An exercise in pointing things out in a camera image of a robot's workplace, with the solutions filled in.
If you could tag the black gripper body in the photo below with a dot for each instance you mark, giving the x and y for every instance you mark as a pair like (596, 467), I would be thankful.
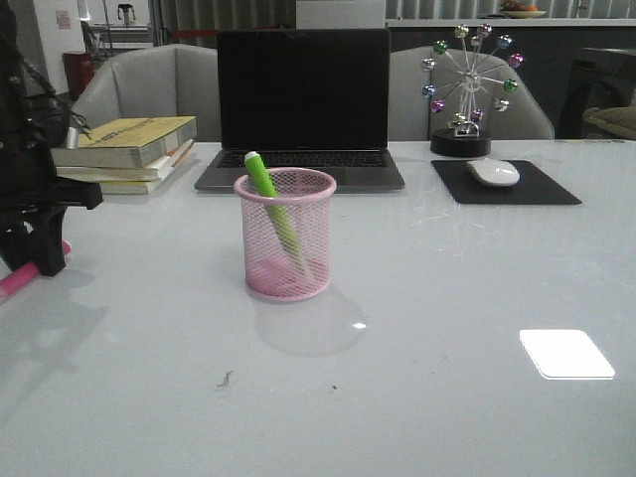
(19, 196)

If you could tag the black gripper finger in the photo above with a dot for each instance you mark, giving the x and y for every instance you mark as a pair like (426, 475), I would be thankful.
(46, 239)
(15, 241)

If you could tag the pink highlighter pen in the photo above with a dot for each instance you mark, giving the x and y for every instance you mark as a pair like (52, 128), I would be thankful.
(18, 279)

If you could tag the green highlighter pen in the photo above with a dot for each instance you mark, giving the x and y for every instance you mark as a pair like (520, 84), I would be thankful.
(269, 194)

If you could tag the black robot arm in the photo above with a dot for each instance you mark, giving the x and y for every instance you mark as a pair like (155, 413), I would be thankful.
(25, 150)

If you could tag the pink mesh pen holder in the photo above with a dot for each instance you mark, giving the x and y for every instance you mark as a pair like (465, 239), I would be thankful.
(305, 194)

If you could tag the bottom cream book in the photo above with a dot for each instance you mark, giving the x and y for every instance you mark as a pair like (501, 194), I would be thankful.
(129, 187)

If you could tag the cream book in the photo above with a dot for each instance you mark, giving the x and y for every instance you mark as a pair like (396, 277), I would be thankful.
(129, 187)
(93, 174)

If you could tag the top yellow book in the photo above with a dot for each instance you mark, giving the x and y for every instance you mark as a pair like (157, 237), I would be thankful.
(128, 142)

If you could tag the middle cream book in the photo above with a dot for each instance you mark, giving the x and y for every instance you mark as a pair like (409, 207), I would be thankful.
(93, 174)

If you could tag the red bin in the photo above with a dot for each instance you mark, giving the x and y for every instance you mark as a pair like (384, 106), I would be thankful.
(79, 72)

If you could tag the left grey armchair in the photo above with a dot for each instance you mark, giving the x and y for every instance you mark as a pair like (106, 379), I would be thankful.
(172, 80)

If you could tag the grey armchair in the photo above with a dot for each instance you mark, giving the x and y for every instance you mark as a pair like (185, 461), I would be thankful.
(409, 118)
(172, 80)

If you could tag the dark grey open laptop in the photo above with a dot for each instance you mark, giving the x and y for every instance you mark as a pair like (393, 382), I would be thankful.
(314, 99)

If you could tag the white box behind laptop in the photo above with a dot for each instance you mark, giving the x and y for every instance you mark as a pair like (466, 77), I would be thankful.
(340, 14)

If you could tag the right grey armchair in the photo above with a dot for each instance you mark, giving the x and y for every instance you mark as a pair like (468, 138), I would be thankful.
(409, 118)

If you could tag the ferris wheel desk ornament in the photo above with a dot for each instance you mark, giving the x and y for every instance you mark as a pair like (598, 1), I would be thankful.
(464, 135)

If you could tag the white computer mouse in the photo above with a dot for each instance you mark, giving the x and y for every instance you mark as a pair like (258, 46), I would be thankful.
(493, 172)

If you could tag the black mouse pad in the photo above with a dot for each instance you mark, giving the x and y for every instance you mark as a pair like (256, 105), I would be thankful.
(534, 187)

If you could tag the fruit bowl on counter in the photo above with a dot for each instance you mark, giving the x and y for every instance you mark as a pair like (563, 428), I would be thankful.
(516, 9)

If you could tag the dark side table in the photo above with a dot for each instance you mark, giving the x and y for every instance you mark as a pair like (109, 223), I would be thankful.
(602, 78)

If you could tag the olive cushion at right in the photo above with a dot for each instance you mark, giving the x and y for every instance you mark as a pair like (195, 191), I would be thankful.
(614, 122)

